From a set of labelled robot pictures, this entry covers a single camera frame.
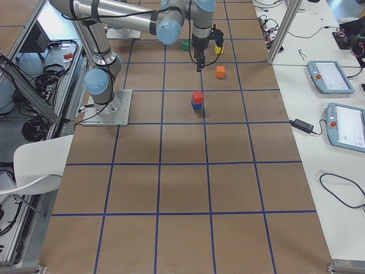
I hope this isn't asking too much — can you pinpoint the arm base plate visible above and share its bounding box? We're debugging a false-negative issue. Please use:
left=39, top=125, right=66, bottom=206
left=82, top=90, right=132, bottom=126
left=106, top=27, right=141, bottom=40

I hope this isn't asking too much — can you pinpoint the green wooden block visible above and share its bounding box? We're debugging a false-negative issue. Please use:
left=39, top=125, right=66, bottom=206
left=181, top=40, right=190, bottom=52

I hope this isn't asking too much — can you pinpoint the blue teach pendant far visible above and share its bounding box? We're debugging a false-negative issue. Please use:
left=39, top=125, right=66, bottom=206
left=307, top=61, right=355, bottom=94

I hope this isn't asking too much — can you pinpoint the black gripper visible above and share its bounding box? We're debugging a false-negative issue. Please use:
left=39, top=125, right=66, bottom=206
left=192, top=24, right=223, bottom=71

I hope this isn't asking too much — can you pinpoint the white chair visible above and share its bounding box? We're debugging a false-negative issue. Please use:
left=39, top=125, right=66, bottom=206
left=1, top=134, right=74, bottom=195

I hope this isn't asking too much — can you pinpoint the yellow wooden block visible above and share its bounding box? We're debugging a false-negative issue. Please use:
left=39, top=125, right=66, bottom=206
left=214, top=46, right=224, bottom=55

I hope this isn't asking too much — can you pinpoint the black power adapter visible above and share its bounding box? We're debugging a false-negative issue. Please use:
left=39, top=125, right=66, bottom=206
left=290, top=119, right=314, bottom=134

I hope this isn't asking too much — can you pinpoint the blue teach pendant near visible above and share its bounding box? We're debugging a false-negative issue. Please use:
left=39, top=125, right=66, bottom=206
left=326, top=103, right=364, bottom=152

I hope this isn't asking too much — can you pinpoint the aluminium frame post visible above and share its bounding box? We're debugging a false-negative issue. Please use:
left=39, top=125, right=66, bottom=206
left=267, top=0, right=302, bottom=65

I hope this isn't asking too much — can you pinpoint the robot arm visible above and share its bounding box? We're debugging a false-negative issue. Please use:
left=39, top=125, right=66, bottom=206
left=50, top=1, right=224, bottom=116

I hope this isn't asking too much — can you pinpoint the orange wooden block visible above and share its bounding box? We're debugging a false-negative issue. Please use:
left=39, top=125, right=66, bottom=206
left=216, top=66, right=226, bottom=79

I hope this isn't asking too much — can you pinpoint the blue wooden block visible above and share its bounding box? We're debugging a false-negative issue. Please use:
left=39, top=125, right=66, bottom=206
left=191, top=101, right=203, bottom=110

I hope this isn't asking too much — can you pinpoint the red wooden block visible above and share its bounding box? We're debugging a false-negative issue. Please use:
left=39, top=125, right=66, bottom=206
left=192, top=91, right=204, bottom=104

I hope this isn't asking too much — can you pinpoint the blue teach pendant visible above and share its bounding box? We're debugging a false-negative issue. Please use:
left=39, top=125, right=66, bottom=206
left=326, top=103, right=364, bottom=152
left=307, top=61, right=355, bottom=94

